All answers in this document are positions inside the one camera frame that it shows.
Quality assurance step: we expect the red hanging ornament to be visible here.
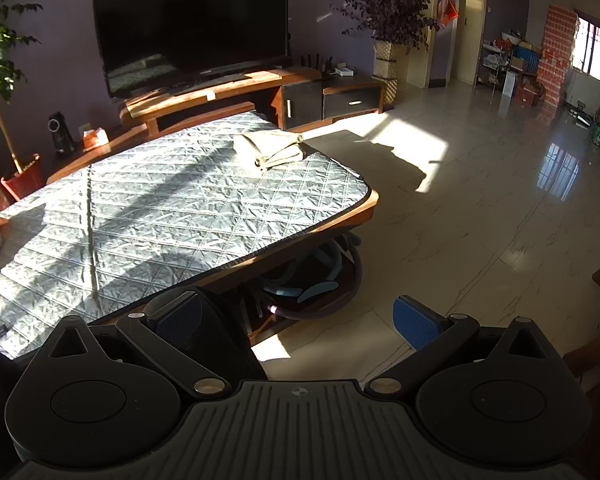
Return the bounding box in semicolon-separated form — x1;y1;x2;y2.
438;0;461;29

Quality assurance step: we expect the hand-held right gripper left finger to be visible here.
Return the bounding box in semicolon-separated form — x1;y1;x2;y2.
49;290;232;402

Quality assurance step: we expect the silver quilted mat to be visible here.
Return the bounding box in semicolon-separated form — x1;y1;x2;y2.
0;111;370;361

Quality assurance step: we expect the metal storage rack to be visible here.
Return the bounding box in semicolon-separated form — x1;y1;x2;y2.
479;32;544;107

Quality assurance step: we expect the wooden television stand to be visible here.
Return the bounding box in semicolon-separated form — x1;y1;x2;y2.
119;66;386;134

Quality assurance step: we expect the black soundbar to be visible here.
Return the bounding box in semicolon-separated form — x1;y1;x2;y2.
197;62;281;79

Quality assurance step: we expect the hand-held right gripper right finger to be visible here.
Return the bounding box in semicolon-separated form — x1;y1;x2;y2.
364;296;564;402

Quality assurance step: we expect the black television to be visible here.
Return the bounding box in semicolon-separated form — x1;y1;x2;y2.
92;0;290;100

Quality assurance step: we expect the wicker vase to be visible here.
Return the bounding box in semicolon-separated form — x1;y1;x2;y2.
372;40;399;109

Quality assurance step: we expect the wooden table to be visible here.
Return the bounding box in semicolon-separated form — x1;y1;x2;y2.
92;189;381;352

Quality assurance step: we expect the barred window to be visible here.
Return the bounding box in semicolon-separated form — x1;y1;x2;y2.
572;14;600;84

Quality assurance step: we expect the red brick pattern column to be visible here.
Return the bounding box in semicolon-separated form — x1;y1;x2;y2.
535;4;580;109

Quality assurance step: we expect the orange tissue box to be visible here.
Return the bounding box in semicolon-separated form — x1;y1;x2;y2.
82;128;110;149

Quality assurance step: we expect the black speaker with ring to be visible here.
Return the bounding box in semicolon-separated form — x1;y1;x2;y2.
47;111;77;154

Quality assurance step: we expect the red plant pot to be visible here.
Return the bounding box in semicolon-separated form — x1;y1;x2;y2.
0;153;44;202

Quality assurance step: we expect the purple leaf plant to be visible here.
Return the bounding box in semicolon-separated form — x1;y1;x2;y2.
330;0;441;54

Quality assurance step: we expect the beige fleece garment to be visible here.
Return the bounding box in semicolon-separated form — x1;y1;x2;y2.
232;129;306;177

